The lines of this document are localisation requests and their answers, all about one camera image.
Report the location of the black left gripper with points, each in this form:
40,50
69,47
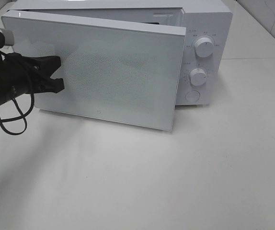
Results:
28,75

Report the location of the white microwave door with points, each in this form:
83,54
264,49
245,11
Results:
118,71

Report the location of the round door release button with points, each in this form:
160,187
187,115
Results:
192,96

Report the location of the lower white round knob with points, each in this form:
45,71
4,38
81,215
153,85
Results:
197,77

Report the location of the white round knob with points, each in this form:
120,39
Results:
204,46
197,77

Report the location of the white microwave oven body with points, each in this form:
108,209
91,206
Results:
221,36

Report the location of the upper white round knob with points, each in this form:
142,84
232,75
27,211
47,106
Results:
204,46

